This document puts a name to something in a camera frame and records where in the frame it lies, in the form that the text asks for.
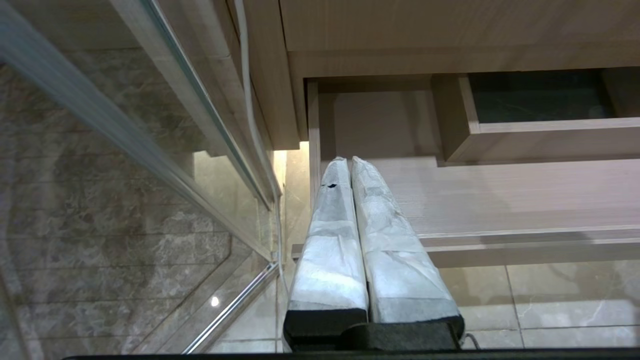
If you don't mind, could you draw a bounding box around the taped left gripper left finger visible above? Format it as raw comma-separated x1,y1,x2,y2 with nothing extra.
282,156,370,351

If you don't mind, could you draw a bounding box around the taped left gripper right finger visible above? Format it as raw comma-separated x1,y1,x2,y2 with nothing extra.
351,156,466,347

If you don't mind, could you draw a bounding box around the wooden vanity drawer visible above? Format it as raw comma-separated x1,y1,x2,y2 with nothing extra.
291,65,640,269

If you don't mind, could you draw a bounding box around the wooden cabinet side panel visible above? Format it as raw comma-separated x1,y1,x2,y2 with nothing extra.
225,0,307,151

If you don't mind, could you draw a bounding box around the glass shower partition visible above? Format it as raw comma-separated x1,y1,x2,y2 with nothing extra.
0,0,281,360

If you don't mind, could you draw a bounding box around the fixed wooden cabinet front panel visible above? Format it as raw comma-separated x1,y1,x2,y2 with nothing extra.
277,0,640,80

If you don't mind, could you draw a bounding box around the chrome floor rail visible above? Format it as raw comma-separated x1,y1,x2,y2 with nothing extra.
179,260,280,356

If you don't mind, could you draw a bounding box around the thin white cable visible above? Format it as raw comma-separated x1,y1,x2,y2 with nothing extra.
232,0,292,302

